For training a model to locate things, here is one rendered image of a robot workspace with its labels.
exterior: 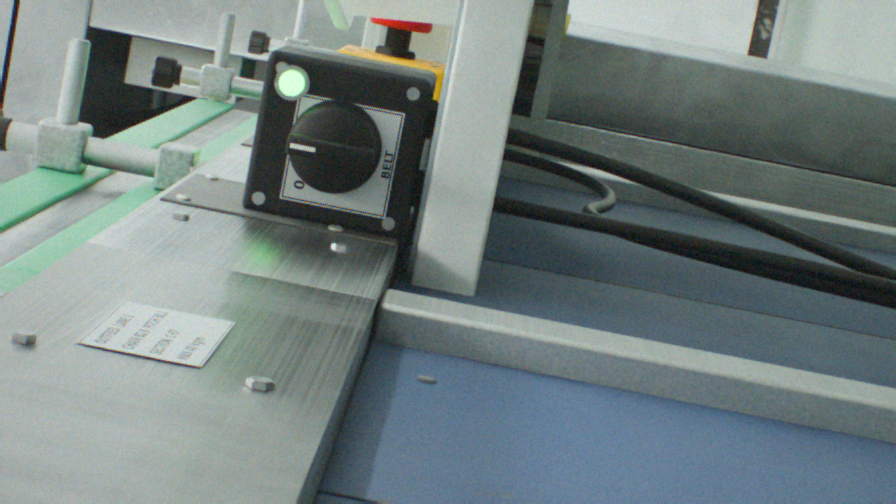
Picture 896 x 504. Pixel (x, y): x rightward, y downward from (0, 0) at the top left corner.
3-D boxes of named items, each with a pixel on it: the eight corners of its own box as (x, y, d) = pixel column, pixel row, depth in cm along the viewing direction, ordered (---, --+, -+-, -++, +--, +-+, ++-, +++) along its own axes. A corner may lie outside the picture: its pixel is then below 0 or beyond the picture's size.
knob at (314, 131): (372, 201, 98) (367, 209, 94) (281, 183, 98) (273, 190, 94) (389, 109, 97) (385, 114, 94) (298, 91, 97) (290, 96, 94)
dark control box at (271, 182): (417, 223, 106) (259, 191, 106) (446, 73, 105) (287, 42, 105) (409, 244, 98) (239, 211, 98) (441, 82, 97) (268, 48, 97)
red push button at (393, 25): (365, 55, 131) (374, 3, 130) (425, 67, 131) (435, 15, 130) (360, 58, 127) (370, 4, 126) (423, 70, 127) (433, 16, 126)
